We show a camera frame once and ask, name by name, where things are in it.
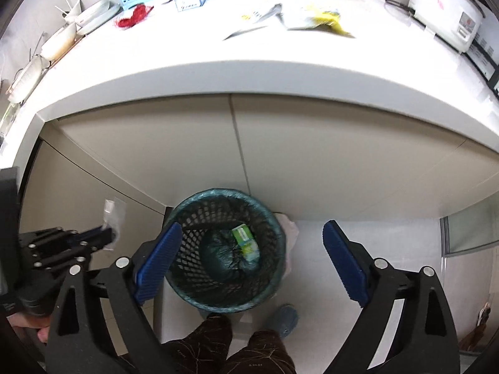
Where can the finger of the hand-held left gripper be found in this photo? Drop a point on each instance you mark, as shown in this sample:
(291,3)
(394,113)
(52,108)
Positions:
(58,258)
(58,237)

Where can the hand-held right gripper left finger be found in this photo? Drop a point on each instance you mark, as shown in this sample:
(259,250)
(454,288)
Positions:
(158,265)

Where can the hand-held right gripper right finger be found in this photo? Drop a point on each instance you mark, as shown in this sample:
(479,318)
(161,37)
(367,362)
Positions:
(345,265)

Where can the clear plastic wrapper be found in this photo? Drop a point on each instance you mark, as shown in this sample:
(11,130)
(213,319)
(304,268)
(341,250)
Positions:
(113,214)

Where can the black mesh trash bin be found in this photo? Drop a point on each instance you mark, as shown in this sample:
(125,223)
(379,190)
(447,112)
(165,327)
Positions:
(269,249)

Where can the dark green trash bag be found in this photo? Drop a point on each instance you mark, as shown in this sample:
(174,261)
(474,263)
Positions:
(220,259)

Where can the person's left hand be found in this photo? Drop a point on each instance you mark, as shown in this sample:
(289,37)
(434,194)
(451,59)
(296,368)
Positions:
(29,324)

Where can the beige cabinet door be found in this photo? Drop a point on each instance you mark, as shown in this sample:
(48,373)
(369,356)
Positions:
(351,156)
(156,144)
(66,187)

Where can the white plastic bag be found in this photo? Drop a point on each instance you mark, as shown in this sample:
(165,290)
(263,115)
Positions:
(290,230)

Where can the blue slipper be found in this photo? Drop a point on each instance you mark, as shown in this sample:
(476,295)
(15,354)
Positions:
(284,317)

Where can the green white carton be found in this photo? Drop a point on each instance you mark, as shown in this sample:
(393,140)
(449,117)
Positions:
(245,241)

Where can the person's right leg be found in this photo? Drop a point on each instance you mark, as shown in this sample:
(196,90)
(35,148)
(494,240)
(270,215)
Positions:
(261,352)

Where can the glass sliding door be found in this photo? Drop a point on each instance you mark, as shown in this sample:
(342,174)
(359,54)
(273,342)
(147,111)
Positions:
(467,230)

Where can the brown object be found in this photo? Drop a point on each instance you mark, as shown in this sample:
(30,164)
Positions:
(477,335)

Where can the white plate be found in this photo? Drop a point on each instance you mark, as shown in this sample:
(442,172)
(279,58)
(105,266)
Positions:
(25,80)

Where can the white bowl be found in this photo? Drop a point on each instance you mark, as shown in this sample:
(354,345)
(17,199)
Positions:
(58,41)

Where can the white cone cup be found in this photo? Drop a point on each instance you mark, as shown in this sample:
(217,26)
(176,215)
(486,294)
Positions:
(74,13)

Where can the red mesh cloth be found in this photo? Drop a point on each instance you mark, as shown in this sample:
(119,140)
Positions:
(134,17)

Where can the black labelled appliance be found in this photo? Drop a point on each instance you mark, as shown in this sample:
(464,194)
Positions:
(485,58)

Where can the yellow wrapper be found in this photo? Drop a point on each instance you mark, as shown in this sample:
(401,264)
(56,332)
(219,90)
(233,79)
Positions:
(319,15)

